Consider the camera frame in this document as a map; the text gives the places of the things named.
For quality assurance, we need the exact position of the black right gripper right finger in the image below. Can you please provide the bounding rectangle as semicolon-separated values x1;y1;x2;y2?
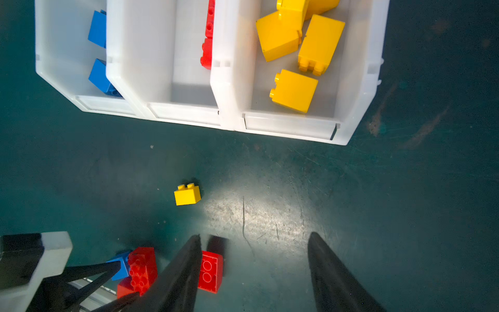
307;232;385;311

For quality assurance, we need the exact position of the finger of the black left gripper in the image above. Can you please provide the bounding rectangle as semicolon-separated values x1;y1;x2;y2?
87;292;140;311
59;262;120;304

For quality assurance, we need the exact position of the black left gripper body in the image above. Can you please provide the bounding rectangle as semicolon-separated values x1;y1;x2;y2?
1;231;73;311

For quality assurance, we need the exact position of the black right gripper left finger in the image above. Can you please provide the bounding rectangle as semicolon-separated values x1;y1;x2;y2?
123;235;202;311

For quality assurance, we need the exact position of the red lego bottom brick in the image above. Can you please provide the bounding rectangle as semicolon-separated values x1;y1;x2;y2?
116;277;135;299

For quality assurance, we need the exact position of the blue lego bottom brick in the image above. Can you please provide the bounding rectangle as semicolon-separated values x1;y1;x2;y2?
107;250;131;281

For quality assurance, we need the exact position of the blue lego brick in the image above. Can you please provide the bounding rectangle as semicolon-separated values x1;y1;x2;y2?
107;250;131;281
88;59;121;97
88;10;107;48

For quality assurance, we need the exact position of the red lego long brick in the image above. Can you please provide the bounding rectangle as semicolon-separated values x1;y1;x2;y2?
128;247;158;296
200;0;216;70

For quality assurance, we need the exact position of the yellow lego long brick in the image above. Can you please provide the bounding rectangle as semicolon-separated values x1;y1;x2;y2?
270;70;318;113

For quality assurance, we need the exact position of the yellow lego top brick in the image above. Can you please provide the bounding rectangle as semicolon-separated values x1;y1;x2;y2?
298;14;346;76

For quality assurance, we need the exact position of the blue lego top brick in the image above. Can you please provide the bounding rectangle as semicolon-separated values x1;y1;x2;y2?
88;59;121;97

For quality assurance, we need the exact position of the red lego right brick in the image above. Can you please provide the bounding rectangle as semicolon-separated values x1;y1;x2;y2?
198;251;224;294

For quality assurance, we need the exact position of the white left bin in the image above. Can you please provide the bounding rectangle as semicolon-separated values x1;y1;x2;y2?
35;1;144;118

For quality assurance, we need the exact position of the white middle bin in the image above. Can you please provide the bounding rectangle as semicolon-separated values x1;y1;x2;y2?
106;1;228;129

